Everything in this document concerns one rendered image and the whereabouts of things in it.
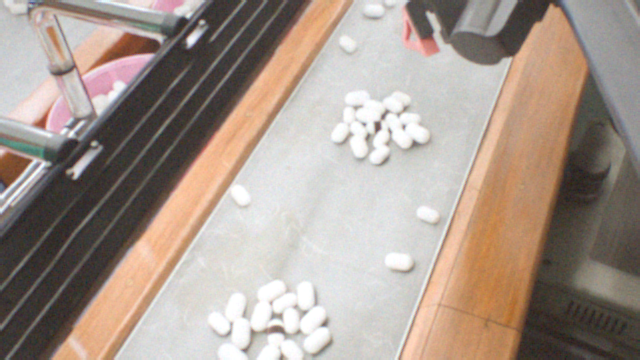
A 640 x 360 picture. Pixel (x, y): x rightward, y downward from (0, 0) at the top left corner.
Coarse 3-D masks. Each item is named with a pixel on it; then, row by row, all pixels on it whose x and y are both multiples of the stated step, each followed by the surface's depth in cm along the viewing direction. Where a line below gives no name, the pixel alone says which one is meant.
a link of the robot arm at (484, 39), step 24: (480, 0) 66; (504, 0) 65; (528, 0) 65; (552, 0) 67; (480, 24) 65; (504, 24) 63; (528, 24) 65; (456, 48) 69; (480, 48) 67; (504, 48) 65
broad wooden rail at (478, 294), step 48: (528, 48) 106; (576, 48) 105; (528, 96) 98; (576, 96) 97; (480, 144) 96; (528, 144) 92; (480, 192) 87; (528, 192) 86; (480, 240) 81; (528, 240) 81; (432, 288) 79; (480, 288) 77; (528, 288) 77; (432, 336) 73; (480, 336) 73
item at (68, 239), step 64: (256, 0) 61; (192, 64) 54; (256, 64) 60; (128, 128) 49; (192, 128) 54; (64, 192) 45; (128, 192) 48; (0, 256) 41; (64, 256) 44; (0, 320) 41; (64, 320) 44
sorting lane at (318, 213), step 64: (320, 64) 109; (384, 64) 108; (448, 64) 107; (320, 128) 99; (448, 128) 98; (256, 192) 92; (320, 192) 91; (384, 192) 91; (448, 192) 90; (192, 256) 85; (256, 256) 85; (320, 256) 84; (384, 256) 84; (192, 320) 79; (384, 320) 78
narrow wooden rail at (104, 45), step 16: (128, 0) 120; (144, 0) 120; (96, 32) 114; (112, 32) 114; (128, 32) 115; (80, 48) 111; (96, 48) 111; (112, 48) 112; (128, 48) 116; (144, 48) 120; (80, 64) 109; (96, 64) 109; (48, 80) 106; (32, 96) 104; (48, 96) 104; (16, 112) 102; (32, 112) 101; (48, 112) 102; (0, 160) 96; (16, 160) 99; (32, 160) 102; (16, 176) 99
